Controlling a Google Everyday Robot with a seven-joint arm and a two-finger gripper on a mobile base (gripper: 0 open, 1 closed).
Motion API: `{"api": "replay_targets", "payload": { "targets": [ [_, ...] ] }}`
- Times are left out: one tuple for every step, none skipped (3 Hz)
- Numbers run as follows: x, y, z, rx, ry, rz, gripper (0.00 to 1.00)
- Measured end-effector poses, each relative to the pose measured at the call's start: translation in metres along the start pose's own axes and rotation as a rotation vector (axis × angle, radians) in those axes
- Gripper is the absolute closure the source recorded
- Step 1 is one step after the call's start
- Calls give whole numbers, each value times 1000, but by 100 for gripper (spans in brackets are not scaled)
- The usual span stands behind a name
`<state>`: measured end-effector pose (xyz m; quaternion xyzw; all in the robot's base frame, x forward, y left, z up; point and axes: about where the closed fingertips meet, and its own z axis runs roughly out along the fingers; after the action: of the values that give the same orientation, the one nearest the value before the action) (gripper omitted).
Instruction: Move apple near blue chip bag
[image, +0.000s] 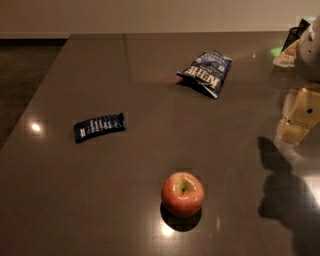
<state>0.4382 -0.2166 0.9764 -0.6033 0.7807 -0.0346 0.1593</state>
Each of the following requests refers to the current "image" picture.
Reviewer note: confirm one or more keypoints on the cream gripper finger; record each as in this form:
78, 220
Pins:
289, 103
304, 117

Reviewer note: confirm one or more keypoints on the red apple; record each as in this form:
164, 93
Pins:
182, 194

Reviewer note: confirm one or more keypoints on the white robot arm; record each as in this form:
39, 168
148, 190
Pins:
307, 60

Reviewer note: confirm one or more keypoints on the blue kettle chip bag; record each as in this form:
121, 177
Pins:
209, 71

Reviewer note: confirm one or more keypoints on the tan packet at table edge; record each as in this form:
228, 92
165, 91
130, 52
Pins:
286, 59

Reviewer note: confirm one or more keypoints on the black mesh container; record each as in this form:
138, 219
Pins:
295, 33

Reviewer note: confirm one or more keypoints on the dark blue snack bar wrapper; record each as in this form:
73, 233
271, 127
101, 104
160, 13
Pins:
98, 126

